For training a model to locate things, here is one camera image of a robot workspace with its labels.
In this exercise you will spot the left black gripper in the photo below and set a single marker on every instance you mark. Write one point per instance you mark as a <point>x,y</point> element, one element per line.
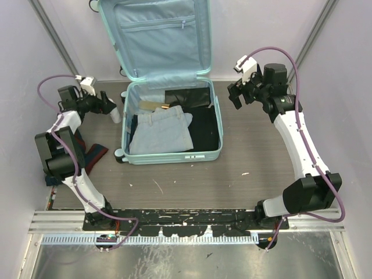
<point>103,106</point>

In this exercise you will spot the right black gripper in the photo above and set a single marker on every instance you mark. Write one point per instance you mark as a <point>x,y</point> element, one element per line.
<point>238,88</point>

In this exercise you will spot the white plastic bottle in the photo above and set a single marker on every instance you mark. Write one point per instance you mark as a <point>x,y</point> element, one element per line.
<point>115,115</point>

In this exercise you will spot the grey pinstriped shirt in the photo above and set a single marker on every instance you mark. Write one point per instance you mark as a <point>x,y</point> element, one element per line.
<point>133,127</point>

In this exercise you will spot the yellow liquid bottle gold cap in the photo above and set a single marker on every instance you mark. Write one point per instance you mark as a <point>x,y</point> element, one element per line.
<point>152,106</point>

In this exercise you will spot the black leather pouch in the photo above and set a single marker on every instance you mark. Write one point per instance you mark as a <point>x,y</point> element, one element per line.
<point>188,98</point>

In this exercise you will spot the black garment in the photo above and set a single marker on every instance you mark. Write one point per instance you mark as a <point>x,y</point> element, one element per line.
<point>203,129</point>

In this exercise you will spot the light blue jeans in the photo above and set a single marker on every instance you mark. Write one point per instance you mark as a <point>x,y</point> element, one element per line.
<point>162,131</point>

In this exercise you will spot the mint green suitcase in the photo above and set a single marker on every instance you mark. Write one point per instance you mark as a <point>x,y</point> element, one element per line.
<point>161,45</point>

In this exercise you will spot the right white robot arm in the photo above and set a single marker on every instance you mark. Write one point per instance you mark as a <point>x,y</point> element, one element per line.
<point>314,185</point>

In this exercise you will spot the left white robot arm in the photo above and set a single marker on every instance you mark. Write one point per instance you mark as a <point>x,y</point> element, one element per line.
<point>64,158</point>

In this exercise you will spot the navy garment with red trim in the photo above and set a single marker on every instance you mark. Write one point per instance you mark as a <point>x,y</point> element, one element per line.
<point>91,156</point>

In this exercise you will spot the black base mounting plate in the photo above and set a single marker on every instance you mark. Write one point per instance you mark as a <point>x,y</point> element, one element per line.
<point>187,223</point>

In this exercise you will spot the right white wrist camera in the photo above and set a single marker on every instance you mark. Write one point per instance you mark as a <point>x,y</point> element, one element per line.
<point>247,66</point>

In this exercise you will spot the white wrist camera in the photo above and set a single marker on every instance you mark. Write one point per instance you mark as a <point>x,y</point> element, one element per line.
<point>87,84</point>
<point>247,66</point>

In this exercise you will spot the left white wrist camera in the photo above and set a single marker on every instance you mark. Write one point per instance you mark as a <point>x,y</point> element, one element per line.
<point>87,84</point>

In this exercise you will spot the aluminium frame rail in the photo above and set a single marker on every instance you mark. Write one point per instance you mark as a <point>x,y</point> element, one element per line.
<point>71,221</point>

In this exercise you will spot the white slotted cable duct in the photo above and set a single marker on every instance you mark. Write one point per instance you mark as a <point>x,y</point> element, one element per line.
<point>108,239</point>

